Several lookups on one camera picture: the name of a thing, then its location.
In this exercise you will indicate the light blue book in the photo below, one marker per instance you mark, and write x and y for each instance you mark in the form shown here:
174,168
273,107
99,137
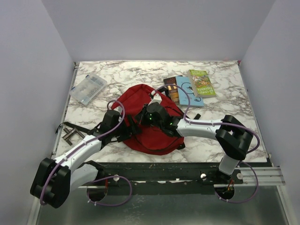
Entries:
185,84

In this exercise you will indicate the aluminium extrusion rail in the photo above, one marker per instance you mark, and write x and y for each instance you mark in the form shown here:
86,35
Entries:
267,176

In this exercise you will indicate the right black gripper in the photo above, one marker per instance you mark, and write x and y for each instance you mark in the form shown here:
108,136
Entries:
141,116

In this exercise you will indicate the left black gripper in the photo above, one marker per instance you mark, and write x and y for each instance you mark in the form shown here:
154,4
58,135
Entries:
132,128

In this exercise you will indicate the dark brown book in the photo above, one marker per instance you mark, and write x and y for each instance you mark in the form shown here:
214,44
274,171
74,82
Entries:
173,91

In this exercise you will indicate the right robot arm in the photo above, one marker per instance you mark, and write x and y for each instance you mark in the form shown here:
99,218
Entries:
233,137

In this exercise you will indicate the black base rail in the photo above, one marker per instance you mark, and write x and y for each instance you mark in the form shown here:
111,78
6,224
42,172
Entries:
164,178

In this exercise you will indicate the clear plastic storage box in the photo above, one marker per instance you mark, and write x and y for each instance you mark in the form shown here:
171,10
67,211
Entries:
88,88

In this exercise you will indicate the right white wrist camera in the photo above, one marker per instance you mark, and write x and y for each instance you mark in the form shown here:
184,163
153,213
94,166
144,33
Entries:
155,98

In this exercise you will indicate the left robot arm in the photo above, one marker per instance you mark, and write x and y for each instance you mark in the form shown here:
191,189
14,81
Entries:
56,178

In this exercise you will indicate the black metal bracket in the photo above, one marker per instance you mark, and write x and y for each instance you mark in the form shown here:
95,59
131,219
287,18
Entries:
70,133

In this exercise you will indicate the green illustrated book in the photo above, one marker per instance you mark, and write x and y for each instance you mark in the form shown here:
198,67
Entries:
201,84

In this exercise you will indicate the red student backpack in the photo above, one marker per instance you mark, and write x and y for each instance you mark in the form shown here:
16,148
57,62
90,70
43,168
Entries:
151,140

